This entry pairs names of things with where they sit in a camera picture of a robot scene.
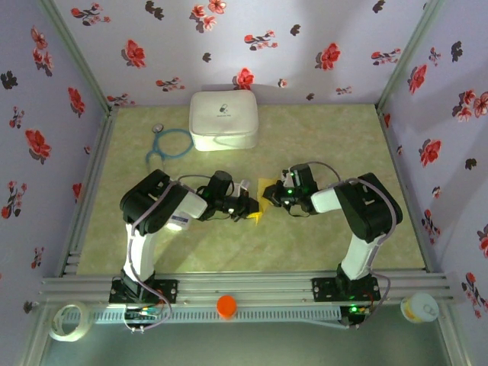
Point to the white and yellow jar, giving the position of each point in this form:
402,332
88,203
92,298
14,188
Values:
419,307

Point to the white medical pouch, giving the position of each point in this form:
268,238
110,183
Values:
225,118

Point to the aluminium side rail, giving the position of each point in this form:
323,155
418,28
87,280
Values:
97,152
404,190

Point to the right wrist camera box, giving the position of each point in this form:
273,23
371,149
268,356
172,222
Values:
285,175

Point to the aluminium frame post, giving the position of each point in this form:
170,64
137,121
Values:
72,53
408,49

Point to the clear tape roll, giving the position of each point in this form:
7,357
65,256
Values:
68,338

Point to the yellow square paper sheet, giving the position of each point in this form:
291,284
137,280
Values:
264,182

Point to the orange round cap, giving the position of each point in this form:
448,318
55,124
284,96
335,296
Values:
226,305

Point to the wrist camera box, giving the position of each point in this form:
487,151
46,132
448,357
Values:
242,187
285,175

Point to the blue stethoscope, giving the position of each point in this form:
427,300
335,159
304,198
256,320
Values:
157,128

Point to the white packet with blue label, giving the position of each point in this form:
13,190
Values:
179,223

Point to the small electronics board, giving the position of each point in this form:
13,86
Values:
143,313
358,309

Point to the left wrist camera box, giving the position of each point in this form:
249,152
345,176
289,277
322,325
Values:
242,187

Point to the aluminium mounting rail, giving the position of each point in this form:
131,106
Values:
248,287

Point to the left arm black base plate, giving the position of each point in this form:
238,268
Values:
167,289

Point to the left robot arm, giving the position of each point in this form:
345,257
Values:
152,198

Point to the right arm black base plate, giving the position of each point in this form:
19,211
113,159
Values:
324,287

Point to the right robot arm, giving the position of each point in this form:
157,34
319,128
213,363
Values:
370,206

